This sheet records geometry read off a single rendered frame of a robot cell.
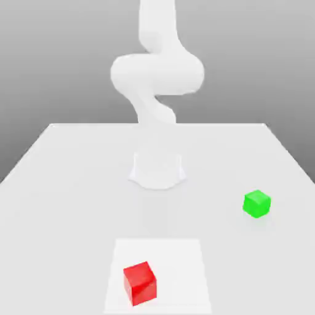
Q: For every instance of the small red cube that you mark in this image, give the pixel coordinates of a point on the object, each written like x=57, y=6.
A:
x=140, y=283

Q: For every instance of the small green cube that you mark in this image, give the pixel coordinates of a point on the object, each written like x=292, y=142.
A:
x=256, y=203

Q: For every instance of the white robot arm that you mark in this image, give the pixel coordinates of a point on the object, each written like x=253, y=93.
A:
x=157, y=73

